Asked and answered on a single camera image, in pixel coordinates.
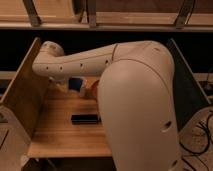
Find white and blue sponge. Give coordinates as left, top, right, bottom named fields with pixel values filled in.
left=68, top=78, right=85, bottom=95

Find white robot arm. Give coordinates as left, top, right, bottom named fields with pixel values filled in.
left=32, top=41, right=182, bottom=171

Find black rectangular box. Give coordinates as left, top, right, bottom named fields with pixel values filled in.
left=71, top=114, right=100, bottom=124

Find left wooden side panel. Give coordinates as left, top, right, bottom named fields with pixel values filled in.
left=0, top=37, right=49, bottom=143

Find wooden shelf with brackets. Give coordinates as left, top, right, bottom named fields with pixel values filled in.
left=0, top=0, right=213, bottom=32

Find right dark side panel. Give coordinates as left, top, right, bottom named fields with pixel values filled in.
left=166, top=39, right=213, bottom=133

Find black floor cables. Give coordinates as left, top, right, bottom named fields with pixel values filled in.
left=178, top=109, right=213, bottom=171

